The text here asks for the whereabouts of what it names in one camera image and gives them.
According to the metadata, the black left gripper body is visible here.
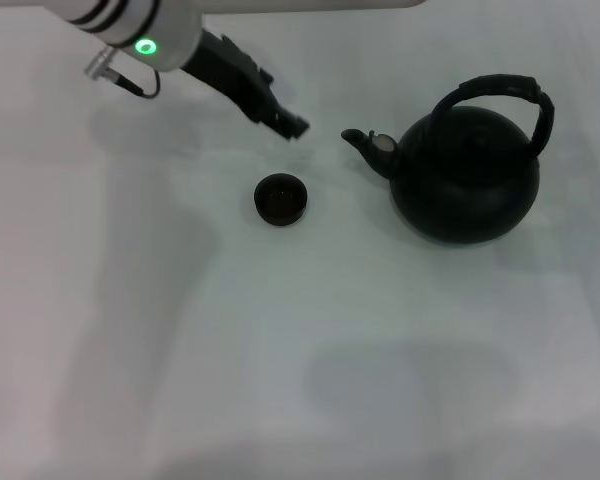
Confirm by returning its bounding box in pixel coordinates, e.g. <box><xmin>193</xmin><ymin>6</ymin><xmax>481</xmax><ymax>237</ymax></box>
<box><xmin>178</xmin><ymin>28</ymin><xmax>270</xmax><ymax>125</ymax></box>

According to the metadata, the small dark teacup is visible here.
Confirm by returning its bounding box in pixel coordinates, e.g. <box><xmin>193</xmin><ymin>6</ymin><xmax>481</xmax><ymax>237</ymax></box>
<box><xmin>252</xmin><ymin>171</ymin><xmax>310</xmax><ymax>228</ymax></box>

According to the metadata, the black round teapot with handle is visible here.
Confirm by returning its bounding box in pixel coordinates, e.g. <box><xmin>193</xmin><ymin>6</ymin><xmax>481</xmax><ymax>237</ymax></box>
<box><xmin>340</xmin><ymin>73</ymin><xmax>556</xmax><ymax>246</ymax></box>

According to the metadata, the left arm cable with connector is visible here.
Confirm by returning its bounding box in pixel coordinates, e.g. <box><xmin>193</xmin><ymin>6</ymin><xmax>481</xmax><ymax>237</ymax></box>
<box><xmin>83</xmin><ymin>44</ymin><xmax>162</xmax><ymax>100</ymax></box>

